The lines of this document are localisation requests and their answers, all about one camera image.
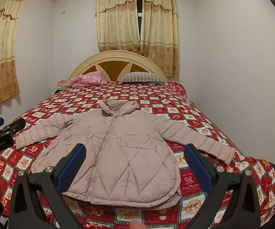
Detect beige quilted puffer jacket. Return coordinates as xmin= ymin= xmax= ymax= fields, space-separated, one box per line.
xmin=16 ymin=99 xmax=235 ymax=209

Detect right hand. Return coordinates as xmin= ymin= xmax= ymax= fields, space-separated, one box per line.
xmin=129 ymin=220 xmax=148 ymax=229

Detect red patchwork bedspread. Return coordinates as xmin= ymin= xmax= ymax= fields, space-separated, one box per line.
xmin=0 ymin=82 xmax=275 ymax=228

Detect pink folded blanket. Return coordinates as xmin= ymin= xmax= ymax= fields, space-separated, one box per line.
xmin=57 ymin=71 xmax=107 ymax=89

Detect cream wooden headboard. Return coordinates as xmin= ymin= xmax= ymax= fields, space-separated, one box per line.
xmin=70 ymin=50 xmax=168 ymax=83

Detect striped pillow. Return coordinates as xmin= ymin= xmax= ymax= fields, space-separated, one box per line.
xmin=119 ymin=71 xmax=163 ymax=83

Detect left window curtain panel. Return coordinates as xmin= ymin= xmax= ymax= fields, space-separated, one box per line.
xmin=95 ymin=0 xmax=140 ymax=53

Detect window curtain panel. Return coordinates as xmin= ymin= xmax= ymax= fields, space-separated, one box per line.
xmin=140 ymin=0 xmax=179 ymax=77
xmin=95 ymin=0 xmax=140 ymax=53

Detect right window curtain panel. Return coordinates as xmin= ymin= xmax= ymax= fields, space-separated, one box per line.
xmin=140 ymin=0 xmax=179 ymax=77

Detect side wall curtain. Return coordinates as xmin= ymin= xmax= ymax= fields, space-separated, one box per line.
xmin=0 ymin=0 xmax=24 ymax=103

